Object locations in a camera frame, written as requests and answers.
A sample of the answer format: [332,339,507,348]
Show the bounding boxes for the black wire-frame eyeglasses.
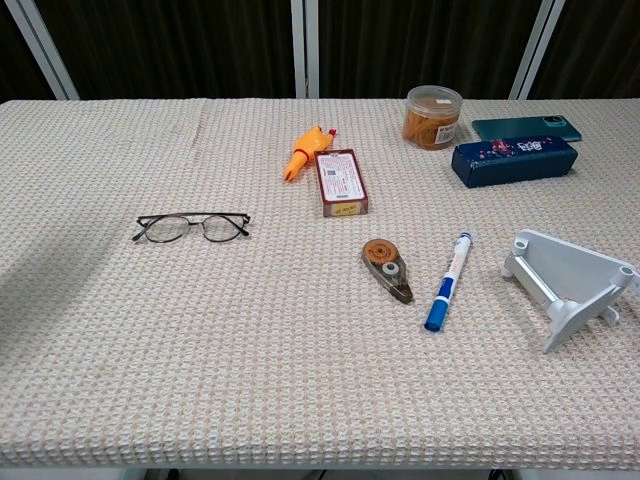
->
[131,212,252,245]

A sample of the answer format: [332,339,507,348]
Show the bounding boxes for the red flat card box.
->
[314,148,372,219]

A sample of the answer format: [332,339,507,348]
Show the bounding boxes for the brown correction tape dispenser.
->
[361,238,415,305]

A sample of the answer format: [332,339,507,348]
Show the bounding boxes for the yellow rubber chicken toy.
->
[283,125,338,184]

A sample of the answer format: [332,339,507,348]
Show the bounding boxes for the blue white marker pen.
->
[424,231,475,333]

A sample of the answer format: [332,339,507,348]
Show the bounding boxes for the beige waffle weave tablecloth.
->
[0,98,640,471]

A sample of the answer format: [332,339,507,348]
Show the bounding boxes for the clear jar of rubber bands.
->
[402,85,464,150]

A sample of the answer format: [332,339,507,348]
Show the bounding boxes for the dark blue printed long box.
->
[450,135,580,190]

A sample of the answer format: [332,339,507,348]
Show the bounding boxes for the teal smartphone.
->
[471,115,584,144]

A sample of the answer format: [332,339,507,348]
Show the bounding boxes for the black pleated curtain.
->
[0,0,640,101]

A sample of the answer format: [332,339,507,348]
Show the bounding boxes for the white plastic phone stand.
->
[501,228,640,354]

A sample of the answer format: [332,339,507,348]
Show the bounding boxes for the white metal frame post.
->
[291,0,320,100]
[2,0,80,100]
[508,0,569,100]

